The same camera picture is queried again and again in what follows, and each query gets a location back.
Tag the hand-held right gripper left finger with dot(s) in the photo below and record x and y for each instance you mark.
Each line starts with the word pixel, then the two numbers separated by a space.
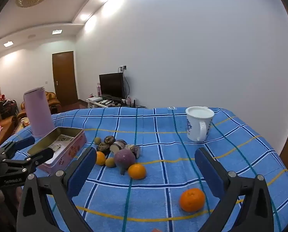
pixel 82 171

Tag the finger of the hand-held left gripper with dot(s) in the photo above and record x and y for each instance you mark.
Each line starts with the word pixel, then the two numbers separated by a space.
pixel 43 155
pixel 25 143

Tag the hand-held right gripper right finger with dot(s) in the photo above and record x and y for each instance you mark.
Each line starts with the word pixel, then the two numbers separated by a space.
pixel 208 171

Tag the orange mandarin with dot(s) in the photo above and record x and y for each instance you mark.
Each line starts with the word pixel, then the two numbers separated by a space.
pixel 101 158
pixel 192 200
pixel 137 171

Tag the pink tin box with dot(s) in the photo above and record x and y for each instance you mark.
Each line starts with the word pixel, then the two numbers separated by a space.
pixel 69 152

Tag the yellow-brown longan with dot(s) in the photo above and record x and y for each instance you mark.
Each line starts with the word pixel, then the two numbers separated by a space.
pixel 110 162
pixel 97 140

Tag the dark brown mangosteen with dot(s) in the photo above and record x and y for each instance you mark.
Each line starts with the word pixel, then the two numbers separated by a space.
pixel 103 148
pixel 109 140

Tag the purple fig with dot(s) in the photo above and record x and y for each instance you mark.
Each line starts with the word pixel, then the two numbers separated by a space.
pixel 124 159

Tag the orange leather sofa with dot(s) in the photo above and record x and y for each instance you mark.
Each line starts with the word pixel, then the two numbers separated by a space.
pixel 7 123

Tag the purple insulated tumbler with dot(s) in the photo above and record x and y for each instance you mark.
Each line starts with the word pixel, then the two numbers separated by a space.
pixel 37 111

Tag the white mug with blue print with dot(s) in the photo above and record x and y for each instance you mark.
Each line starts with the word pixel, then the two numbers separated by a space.
pixel 194 125

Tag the orange leather armchair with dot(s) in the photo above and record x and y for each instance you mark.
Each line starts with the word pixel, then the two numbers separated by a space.
pixel 54 99

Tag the blue plaid cloth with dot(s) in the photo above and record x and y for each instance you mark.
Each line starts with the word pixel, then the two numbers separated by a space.
pixel 158 130

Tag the white TV stand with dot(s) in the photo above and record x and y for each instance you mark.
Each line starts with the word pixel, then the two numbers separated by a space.
pixel 95 104

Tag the white flat box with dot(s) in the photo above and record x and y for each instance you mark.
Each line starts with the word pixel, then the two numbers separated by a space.
pixel 95 98

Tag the brown wooden door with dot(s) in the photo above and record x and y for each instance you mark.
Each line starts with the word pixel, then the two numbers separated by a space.
pixel 64 77

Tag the pink flower ornament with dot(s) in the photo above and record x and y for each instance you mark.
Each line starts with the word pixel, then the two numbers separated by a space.
pixel 128 100

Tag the black router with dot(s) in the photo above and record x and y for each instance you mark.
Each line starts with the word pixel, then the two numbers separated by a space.
pixel 135 105

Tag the black television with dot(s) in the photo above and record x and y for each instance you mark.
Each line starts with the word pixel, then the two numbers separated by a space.
pixel 111 84

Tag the square ceiling panel light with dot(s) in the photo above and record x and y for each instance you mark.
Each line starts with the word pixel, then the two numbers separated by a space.
pixel 57 32
pixel 8 44

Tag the wall power socket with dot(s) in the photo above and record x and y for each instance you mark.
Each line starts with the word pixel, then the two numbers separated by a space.
pixel 123 67

